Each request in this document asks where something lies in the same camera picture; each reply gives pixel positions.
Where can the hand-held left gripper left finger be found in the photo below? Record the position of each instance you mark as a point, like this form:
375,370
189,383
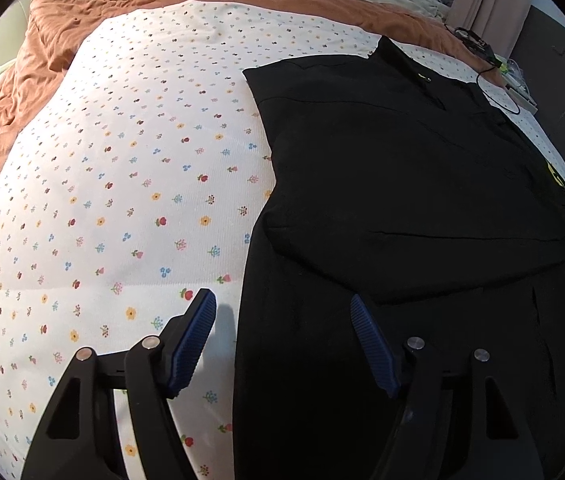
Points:
193,340

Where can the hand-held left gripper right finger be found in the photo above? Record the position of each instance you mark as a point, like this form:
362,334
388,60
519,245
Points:
372,340

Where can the black garment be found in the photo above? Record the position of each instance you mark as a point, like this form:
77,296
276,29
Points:
387,185

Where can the white floral bed sheet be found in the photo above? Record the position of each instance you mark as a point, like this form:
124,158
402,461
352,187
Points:
137,160

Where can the white box with small parts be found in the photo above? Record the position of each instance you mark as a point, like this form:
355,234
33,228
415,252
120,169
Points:
519,87

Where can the small black device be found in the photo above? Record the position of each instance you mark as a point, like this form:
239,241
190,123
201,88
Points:
474,42

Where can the orange-brown blanket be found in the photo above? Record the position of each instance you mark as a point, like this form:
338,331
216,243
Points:
37,60

